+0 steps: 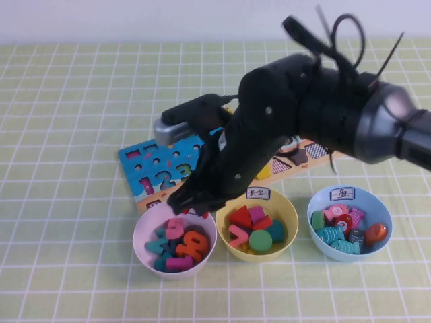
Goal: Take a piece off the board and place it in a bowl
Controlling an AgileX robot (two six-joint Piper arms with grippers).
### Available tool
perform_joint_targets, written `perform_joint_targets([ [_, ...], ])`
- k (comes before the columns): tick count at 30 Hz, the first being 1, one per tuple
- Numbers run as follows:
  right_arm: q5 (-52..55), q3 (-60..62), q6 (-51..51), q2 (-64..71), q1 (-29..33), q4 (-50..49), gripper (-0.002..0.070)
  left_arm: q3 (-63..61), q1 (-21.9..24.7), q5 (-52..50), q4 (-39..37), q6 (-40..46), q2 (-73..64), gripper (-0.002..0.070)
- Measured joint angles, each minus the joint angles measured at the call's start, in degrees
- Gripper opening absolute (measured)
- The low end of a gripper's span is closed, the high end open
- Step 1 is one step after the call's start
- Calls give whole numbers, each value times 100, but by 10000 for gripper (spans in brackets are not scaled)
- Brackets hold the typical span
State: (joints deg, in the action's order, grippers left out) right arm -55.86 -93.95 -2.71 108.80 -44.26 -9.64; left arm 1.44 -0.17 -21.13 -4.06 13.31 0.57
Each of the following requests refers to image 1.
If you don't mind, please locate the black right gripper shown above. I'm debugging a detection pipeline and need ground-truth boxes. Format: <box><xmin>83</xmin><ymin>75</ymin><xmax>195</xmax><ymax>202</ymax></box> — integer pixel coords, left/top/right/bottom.
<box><xmin>167</xmin><ymin>112</ymin><xmax>287</xmax><ymax>217</ymax></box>

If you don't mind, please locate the red wooden number seven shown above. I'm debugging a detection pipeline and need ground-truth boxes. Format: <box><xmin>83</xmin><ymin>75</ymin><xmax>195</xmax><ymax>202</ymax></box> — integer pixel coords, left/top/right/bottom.
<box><xmin>180</xmin><ymin>207</ymin><xmax>209</xmax><ymax>220</ymax></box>

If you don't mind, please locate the blue wooden puzzle board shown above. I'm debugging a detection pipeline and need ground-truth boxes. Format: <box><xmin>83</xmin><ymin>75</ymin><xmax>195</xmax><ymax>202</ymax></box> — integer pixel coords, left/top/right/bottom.
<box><xmin>117</xmin><ymin>134</ymin><xmax>347</xmax><ymax>213</ymax></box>

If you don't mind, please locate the red wooden triangle piece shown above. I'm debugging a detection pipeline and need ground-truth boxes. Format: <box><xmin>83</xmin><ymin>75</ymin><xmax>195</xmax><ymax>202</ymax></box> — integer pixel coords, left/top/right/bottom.
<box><xmin>228</xmin><ymin>205</ymin><xmax>253</xmax><ymax>229</ymax></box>

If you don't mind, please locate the pink plastic bowl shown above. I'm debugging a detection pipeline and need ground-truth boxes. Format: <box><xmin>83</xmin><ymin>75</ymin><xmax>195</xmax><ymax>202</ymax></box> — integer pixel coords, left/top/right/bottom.
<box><xmin>132</xmin><ymin>201</ymin><xmax>218</xmax><ymax>280</ymax></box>

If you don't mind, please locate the magenta wooden square piece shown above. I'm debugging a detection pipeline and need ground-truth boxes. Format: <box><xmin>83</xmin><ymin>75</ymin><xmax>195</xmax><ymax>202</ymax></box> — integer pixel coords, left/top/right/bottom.
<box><xmin>248</xmin><ymin>206</ymin><xmax>265</xmax><ymax>223</ymax></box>

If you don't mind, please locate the red wooden shape piece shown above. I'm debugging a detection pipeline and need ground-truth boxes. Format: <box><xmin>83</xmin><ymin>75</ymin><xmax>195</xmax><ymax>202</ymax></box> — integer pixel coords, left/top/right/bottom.
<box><xmin>251</xmin><ymin>215</ymin><xmax>273</xmax><ymax>231</ymax></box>

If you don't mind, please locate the yellow wooden pentagon piece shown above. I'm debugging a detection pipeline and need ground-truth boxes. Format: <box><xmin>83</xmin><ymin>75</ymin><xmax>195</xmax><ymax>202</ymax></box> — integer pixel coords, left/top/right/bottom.
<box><xmin>255</xmin><ymin>164</ymin><xmax>272</xmax><ymax>181</ymax></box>

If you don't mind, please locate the green wooden circle piece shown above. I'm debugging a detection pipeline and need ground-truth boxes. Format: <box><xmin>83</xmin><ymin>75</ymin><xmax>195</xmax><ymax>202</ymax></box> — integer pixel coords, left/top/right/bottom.
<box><xmin>248</xmin><ymin>229</ymin><xmax>273</xmax><ymax>255</ymax></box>

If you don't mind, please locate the teal wooden shape piece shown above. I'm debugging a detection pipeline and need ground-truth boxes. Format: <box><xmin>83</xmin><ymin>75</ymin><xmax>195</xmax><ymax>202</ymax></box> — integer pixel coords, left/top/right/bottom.
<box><xmin>267</xmin><ymin>220</ymin><xmax>287</xmax><ymax>244</ymax></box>

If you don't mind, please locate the yellow plastic bowl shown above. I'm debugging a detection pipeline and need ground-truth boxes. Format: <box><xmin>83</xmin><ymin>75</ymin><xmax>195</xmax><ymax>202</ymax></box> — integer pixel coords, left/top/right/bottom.
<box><xmin>215</xmin><ymin>186</ymin><xmax>300</xmax><ymax>263</ymax></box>

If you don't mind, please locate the brown wooden star piece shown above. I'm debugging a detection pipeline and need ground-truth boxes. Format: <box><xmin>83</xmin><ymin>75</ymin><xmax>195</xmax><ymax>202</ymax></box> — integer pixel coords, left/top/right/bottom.
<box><xmin>288</xmin><ymin>150</ymin><xmax>310</xmax><ymax>166</ymax></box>

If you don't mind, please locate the green wooden fish piece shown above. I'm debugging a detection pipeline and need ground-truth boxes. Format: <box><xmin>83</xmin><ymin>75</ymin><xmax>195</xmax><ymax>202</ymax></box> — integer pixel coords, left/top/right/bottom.
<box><xmin>310</xmin><ymin>210</ymin><xmax>326</xmax><ymax>231</ymax></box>

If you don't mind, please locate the pink wooden fish piece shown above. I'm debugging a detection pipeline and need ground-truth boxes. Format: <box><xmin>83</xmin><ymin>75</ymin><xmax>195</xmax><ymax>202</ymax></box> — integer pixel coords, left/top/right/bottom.
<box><xmin>322</xmin><ymin>203</ymin><xmax>348</xmax><ymax>222</ymax></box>

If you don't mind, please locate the red wooden fish piece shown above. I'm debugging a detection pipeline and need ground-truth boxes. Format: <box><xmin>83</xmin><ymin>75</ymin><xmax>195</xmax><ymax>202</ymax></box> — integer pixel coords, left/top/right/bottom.
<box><xmin>333</xmin><ymin>214</ymin><xmax>354</xmax><ymax>236</ymax></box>

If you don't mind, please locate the magenta wooden fish piece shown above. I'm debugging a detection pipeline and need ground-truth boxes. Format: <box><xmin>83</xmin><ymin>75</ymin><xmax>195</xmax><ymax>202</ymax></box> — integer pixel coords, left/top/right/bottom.
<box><xmin>348</xmin><ymin>206</ymin><xmax>367</xmax><ymax>229</ymax></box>

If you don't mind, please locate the blue plastic bowl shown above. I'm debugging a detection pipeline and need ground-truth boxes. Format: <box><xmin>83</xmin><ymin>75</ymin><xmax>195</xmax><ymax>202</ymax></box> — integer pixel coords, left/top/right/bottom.
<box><xmin>306</xmin><ymin>184</ymin><xmax>393</xmax><ymax>262</ymax></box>

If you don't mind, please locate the orange wooden fish piece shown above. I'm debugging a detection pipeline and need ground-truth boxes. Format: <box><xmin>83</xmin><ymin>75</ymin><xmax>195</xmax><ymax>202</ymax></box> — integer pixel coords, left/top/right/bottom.
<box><xmin>364</xmin><ymin>223</ymin><xmax>389</xmax><ymax>247</ymax></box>

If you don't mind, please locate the pink wooden number five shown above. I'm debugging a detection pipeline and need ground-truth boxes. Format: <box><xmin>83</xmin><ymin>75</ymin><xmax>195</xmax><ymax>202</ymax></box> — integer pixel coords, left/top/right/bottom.
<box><xmin>166</xmin><ymin>217</ymin><xmax>185</xmax><ymax>240</ymax></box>

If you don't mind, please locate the orange wooden number ten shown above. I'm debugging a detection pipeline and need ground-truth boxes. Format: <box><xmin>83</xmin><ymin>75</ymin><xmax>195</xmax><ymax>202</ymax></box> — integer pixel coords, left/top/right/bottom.
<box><xmin>175</xmin><ymin>231</ymin><xmax>209</xmax><ymax>262</ymax></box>

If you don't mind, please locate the dark blue wooden number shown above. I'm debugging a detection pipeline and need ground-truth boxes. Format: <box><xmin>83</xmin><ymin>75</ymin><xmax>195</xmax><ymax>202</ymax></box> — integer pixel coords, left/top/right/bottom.
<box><xmin>164</xmin><ymin>238</ymin><xmax>183</xmax><ymax>256</ymax></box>

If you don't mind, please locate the pink wooden greater-than sign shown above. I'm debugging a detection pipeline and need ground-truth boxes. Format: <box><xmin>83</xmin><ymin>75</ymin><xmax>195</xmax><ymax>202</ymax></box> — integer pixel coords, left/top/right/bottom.
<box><xmin>228</xmin><ymin>224</ymin><xmax>251</xmax><ymax>247</ymax></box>

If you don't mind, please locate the teal wooden number two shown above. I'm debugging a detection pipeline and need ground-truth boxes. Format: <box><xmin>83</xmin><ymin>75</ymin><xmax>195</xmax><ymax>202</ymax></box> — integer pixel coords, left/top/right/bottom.
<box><xmin>144</xmin><ymin>237</ymin><xmax>169</xmax><ymax>252</ymax></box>

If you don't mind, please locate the white handwritten paper label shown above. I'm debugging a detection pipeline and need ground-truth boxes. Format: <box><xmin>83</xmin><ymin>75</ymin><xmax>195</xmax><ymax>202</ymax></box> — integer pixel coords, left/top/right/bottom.
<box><xmin>330</xmin><ymin>185</ymin><xmax>356</xmax><ymax>202</ymax></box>
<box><xmin>246</xmin><ymin>186</ymin><xmax>272</xmax><ymax>200</ymax></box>

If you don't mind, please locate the magenta wooden number one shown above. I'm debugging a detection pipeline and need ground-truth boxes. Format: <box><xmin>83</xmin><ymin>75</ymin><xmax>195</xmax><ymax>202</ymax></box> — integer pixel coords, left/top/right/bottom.
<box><xmin>165</xmin><ymin>255</ymin><xmax>193</xmax><ymax>273</ymax></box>

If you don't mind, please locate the teal striped wooden fish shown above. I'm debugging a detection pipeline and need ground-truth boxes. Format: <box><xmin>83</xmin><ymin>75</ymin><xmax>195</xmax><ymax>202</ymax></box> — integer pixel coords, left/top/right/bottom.
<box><xmin>314</xmin><ymin>225</ymin><xmax>346</xmax><ymax>243</ymax></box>
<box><xmin>331</xmin><ymin>239</ymin><xmax>362</xmax><ymax>256</ymax></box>

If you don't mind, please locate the black zip tie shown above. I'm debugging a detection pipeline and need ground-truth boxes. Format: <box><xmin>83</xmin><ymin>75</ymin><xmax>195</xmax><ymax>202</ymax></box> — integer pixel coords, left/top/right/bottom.
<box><xmin>328</xmin><ymin>147</ymin><xmax>338</xmax><ymax>175</ymax></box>
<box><xmin>315</xmin><ymin>5</ymin><xmax>334</xmax><ymax>41</ymax></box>
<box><xmin>376</xmin><ymin>32</ymin><xmax>405</xmax><ymax>81</ymax></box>

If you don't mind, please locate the dark grey wooden fish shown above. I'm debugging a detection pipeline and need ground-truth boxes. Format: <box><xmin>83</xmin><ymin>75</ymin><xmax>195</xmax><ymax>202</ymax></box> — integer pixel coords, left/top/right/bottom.
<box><xmin>347</xmin><ymin>228</ymin><xmax>366</xmax><ymax>246</ymax></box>

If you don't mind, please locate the green checked tablecloth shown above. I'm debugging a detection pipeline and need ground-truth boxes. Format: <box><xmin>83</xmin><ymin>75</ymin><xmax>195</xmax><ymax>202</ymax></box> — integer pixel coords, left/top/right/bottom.
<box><xmin>0</xmin><ymin>36</ymin><xmax>431</xmax><ymax>323</ymax></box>

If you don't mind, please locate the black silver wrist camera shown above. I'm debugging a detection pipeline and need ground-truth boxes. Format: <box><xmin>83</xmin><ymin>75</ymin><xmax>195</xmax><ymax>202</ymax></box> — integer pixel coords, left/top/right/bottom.
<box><xmin>153</xmin><ymin>93</ymin><xmax>236</xmax><ymax>147</ymax></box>

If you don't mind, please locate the thick black camera cable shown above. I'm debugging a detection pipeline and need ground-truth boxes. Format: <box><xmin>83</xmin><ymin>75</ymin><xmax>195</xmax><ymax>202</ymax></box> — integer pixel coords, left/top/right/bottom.
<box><xmin>281</xmin><ymin>15</ymin><xmax>341</xmax><ymax>68</ymax></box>

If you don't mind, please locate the thin black looped cable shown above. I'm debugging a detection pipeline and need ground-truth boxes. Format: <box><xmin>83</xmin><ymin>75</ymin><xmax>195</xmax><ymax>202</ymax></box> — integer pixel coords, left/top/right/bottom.
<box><xmin>331</xmin><ymin>13</ymin><xmax>367</xmax><ymax>68</ymax></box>

